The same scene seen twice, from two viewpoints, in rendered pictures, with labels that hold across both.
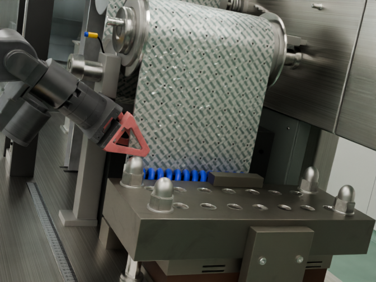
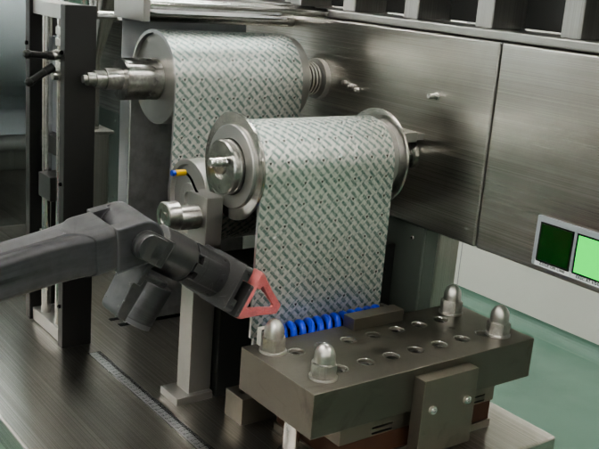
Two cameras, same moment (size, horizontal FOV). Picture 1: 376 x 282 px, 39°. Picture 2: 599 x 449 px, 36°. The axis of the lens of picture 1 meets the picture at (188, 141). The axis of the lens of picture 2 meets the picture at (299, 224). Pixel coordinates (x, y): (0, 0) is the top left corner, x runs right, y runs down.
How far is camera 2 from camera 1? 0.48 m
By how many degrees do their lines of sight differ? 12
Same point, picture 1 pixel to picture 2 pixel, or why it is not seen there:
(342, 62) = (474, 165)
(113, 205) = (259, 379)
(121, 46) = (228, 189)
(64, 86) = (187, 257)
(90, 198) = (201, 367)
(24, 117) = (149, 300)
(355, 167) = not seen: hidden behind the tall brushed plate
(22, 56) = (153, 240)
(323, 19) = (442, 110)
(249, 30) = (366, 141)
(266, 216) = (428, 360)
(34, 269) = not seen: outside the picture
